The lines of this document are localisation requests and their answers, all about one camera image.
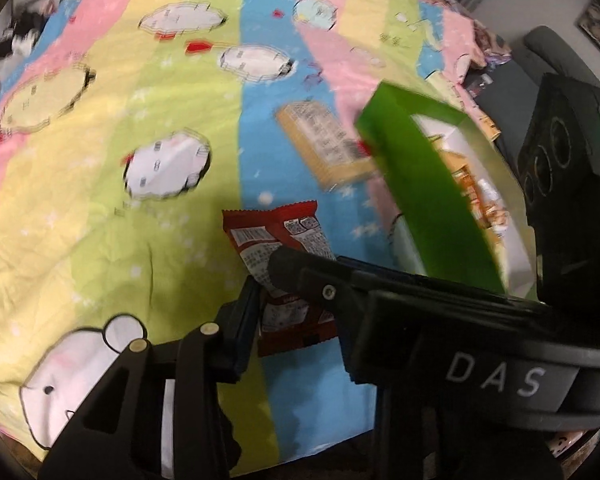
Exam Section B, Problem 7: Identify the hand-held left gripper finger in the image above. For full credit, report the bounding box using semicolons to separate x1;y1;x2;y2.
37;277;262;480

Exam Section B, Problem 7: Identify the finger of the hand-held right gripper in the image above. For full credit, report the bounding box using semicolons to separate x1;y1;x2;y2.
267;245;382;316

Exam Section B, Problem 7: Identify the red white snack packet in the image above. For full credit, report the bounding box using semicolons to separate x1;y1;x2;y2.
222;201;342;359

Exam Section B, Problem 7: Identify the green cardboard box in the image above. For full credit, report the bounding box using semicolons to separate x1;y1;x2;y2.
355;82;539;299

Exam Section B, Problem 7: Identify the orange snack packet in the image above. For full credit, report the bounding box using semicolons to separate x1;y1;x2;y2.
442;147;484;196

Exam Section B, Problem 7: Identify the clear cracker packet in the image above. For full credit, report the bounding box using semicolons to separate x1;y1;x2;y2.
275;101;381;192

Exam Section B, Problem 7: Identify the striped cartoon printed blanket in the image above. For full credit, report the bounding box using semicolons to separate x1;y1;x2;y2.
0;0;512;467

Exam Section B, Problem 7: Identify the dark clothes pile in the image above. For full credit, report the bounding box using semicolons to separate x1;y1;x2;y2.
0;4;57;87

